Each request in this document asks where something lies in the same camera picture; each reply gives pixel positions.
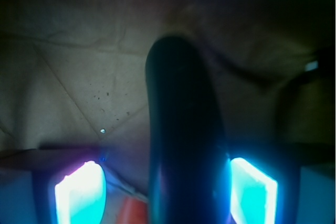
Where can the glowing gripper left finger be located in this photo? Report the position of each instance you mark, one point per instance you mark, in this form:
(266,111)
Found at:
(74,192)

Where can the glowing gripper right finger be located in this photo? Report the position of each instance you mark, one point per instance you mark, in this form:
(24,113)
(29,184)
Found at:
(264,191)

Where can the dark green plastic pickle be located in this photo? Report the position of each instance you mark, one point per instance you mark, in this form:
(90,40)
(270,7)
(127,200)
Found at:
(190,176)

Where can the orange plastic carrot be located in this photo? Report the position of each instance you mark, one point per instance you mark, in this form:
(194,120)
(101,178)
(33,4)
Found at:
(133,211)

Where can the brown paper bag tray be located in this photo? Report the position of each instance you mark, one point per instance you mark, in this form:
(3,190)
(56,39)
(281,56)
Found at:
(72,71)

